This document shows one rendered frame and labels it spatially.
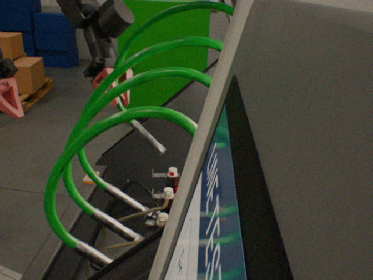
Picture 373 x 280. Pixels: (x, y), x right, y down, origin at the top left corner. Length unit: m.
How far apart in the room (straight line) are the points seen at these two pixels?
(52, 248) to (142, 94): 3.35
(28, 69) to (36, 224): 2.65
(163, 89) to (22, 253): 2.34
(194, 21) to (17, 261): 2.71
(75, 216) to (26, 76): 4.07
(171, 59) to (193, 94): 2.97
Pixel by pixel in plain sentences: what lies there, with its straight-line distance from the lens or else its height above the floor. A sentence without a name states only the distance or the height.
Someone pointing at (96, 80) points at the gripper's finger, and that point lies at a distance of 0.85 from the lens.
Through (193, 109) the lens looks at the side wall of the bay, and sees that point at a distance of 1.00.
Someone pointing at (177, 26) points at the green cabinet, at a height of 1.06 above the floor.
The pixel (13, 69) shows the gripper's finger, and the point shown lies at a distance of 0.77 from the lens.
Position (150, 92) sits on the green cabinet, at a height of 0.36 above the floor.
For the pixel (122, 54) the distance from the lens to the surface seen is 0.80.
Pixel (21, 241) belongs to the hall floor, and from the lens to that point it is 2.48.
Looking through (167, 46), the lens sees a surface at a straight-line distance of 0.57.
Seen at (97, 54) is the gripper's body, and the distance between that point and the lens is 0.86.
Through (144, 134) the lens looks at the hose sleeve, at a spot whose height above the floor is 1.14.
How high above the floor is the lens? 1.45
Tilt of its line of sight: 23 degrees down
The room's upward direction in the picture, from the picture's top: 2 degrees clockwise
